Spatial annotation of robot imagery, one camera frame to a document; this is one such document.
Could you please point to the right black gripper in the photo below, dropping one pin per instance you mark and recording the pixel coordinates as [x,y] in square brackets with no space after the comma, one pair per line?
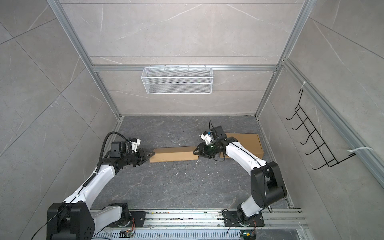
[203,150]

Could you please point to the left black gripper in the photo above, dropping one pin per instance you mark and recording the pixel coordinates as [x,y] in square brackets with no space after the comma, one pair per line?
[145,156]

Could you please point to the cardboard stack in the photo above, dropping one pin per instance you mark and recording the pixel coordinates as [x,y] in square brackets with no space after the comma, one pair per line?
[174,154]

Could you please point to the brown cardboard box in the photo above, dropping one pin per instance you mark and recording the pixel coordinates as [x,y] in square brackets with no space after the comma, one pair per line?
[251,142]

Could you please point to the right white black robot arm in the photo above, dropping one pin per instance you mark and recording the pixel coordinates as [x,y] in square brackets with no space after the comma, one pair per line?
[267,183]

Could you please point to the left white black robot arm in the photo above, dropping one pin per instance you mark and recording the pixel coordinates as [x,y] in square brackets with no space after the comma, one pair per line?
[72,219]

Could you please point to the left small circuit board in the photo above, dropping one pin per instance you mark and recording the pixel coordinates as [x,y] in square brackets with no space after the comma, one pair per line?
[127,234]

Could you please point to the small circuit board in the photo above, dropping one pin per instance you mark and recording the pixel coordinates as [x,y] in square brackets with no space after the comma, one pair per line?
[127,234]
[247,235]

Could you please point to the right small circuit board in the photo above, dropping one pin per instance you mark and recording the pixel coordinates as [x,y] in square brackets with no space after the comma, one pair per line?
[247,235]

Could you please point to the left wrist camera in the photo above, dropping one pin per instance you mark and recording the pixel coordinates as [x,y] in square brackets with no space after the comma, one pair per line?
[134,144]

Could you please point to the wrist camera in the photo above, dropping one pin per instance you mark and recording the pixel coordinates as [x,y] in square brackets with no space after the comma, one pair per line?
[134,144]
[207,138]

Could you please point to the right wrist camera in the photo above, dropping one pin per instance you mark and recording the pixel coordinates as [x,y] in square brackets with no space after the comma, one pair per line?
[207,138]

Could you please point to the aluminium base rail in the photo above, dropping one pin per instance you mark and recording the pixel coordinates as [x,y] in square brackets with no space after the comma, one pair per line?
[213,219]

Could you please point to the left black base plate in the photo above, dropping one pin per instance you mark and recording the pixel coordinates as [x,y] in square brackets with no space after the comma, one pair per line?
[135,219]

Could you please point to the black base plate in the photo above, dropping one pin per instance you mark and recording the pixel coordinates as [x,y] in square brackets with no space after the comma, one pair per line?
[235,219]
[135,219]

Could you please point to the white wire mesh basket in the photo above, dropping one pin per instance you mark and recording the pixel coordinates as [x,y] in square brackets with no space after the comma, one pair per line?
[177,80]

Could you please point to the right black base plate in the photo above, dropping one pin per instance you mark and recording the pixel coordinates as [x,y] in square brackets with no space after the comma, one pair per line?
[235,219]

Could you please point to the slotted grey cable duct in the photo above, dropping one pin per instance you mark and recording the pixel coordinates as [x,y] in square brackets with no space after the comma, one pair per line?
[173,235]

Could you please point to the black wire hook rack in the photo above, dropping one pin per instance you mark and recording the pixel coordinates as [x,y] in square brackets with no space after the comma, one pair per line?
[328,159]

